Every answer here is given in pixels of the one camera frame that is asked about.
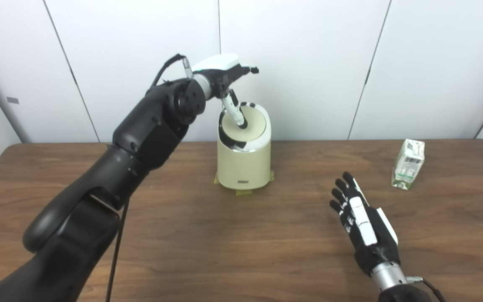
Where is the cream-colored round bin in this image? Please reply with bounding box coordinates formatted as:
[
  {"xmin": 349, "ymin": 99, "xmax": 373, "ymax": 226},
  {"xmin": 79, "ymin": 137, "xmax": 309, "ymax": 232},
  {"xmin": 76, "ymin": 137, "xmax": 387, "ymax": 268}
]
[{"xmin": 216, "ymin": 102, "xmax": 272, "ymax": 190}]

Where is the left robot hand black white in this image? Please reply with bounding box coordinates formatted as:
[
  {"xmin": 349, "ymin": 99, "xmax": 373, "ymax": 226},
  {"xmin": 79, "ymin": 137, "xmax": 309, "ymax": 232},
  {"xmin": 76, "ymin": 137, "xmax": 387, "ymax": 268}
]
[{"xmin": 191, "ymin": 53, "xmax": 260, "ymax": 130}]

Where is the white green milk carton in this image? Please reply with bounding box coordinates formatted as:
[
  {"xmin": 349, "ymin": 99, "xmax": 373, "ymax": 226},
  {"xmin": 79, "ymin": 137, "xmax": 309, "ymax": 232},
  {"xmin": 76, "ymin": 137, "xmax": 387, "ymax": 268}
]
[{"xmin": 391, "ymin": 139, "xmax": 426, "ymax": 190}]

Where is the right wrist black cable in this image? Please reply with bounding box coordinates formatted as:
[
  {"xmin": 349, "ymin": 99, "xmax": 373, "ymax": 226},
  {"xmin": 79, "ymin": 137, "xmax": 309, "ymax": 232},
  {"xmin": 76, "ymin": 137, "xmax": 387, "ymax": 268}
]
[{"xmin": 406, "ymin": 276, "xmax": 447, "ymax": 302}]

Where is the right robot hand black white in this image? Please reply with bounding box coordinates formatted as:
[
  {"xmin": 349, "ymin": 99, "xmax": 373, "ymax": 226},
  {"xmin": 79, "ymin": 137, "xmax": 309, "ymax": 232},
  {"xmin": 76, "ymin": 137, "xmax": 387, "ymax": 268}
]
[{"xmin": 330, "ymin": 172, "xmax": 401, "ymax": 277}]

